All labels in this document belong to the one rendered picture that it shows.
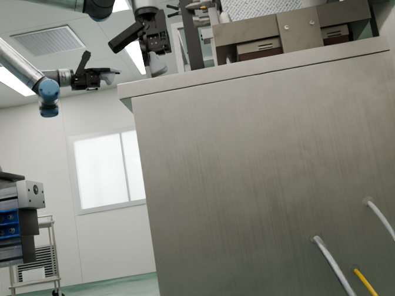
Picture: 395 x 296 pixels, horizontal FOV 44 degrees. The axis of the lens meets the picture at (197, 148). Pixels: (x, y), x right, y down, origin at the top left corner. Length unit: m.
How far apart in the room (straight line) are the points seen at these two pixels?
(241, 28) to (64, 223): 6.30
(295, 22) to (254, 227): 0.52
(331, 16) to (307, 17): 0.07
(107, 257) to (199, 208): 6.10
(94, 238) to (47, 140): 1.62
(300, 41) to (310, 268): 0.55
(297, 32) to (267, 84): 0.17
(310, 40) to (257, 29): 0.14
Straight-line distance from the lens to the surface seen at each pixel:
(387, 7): 1.75
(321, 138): 1.17
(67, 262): 7.39
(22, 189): 1.71
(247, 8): 1.54
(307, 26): 1.29
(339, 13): 1.34
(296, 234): 1.15
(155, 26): 1.42
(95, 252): 7.26
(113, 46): 1.41
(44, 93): 1.88
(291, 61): 1.21
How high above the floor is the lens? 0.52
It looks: 10 degrees up
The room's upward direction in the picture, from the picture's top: 9 degrees counter-clockwise
